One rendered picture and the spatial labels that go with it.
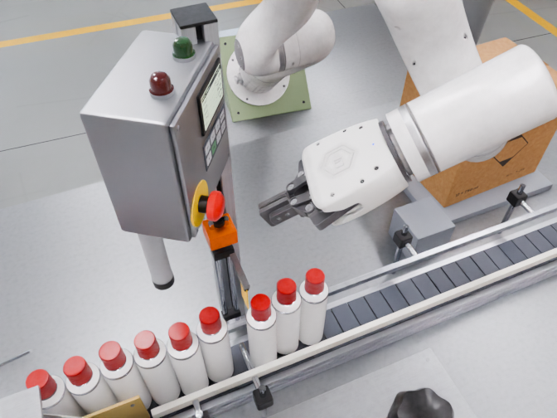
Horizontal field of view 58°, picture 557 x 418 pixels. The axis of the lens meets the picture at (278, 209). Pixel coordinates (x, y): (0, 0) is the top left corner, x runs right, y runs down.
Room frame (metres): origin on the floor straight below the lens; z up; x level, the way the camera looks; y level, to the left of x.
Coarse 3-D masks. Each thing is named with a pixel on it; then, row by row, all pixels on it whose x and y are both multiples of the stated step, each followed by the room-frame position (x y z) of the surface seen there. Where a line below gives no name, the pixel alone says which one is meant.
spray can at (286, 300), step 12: (288, 288) 0.45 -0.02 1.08; (276, 300) 0.45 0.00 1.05; (288, 300) 0.44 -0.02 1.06; (300, 300) 0.46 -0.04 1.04; (276, 312) 0.44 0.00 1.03; (288, 312) 0.43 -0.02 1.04; (300, 312) 0.45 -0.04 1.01; (288, 324) 0.43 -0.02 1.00; (288, 336) 0.43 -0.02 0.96; (288, 348) 0.43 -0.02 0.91
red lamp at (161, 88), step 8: (160, 72) 0.45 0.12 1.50; (152, 80) 0.44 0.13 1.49; (160, 80) 0.43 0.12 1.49; (168, 80) 0.44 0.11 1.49; (152, 88) 0.43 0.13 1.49; (160, 88) 0.43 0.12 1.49; (168, 88) 0.44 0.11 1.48; (152, 96) 0.43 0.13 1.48; (160, 96) 0.43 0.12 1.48; (168, 96) 0.43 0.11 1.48
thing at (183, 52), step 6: (180, 36) 0.52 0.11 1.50; (174, 42) 0.51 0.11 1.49; (180, 42) 0.50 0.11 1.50; (186, 42) 0.51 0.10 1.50; (174, 48) 0.50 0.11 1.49; (180, 48) 0.50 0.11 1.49; (186, 48) 0.50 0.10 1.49; (192, 48) 0.51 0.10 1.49; (174, 54) 0.51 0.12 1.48; (180, 54) 0.50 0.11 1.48; (186, 54) 0.50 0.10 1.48; (192, 54) 0.51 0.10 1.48; (174, 60) 0.50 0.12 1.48; (180, 60) 0.50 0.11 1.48; (186, 60) 0.50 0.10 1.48; (192, 60) 0.50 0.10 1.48
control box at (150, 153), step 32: (160, 32) 0.56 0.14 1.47; (128, 64) 0.50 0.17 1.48; (160, 64) 0.50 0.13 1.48; (192, 64) 0.50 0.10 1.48; (96, 96) 0.44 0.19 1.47; (128, 96) 0.44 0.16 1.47; (192, 96) 0.45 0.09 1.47; (96, 128) 0.41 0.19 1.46; (128, 128) 0.40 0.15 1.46; (160, 128) 0.39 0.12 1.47; (192, 128) 0.44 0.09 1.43; (96, 160) 0.41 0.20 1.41; (128, 160) 0.40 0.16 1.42; (160, 160) 0.39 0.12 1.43; (192, 160) 0.42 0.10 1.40; (224, 160) 0.52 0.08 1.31; (128, 192) 0.40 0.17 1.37; (160, 192) 0.39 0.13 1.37; (192, 192) 0.41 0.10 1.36; (128, 224) 0.41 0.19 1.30; (160, 224) 0.40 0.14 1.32; (192, 224) 0.39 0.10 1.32
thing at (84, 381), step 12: (72, 360) 0.33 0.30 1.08; (84, 360) 0.33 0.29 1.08; (72, 372) 0.31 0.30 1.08; (84, 372) 0.31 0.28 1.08; (96, 372) 0.33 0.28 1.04; (72, 384) 0.31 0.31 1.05; (84, 384) 0.31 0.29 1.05; (96, 384) 0.31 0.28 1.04; (108, 384) 0.33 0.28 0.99; (84, 396) 0.30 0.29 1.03; (96, 396) 0.30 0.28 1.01; (108, 396) 0.32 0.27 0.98; (84, 408) 0.30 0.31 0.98; (96, 408) 0.30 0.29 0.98
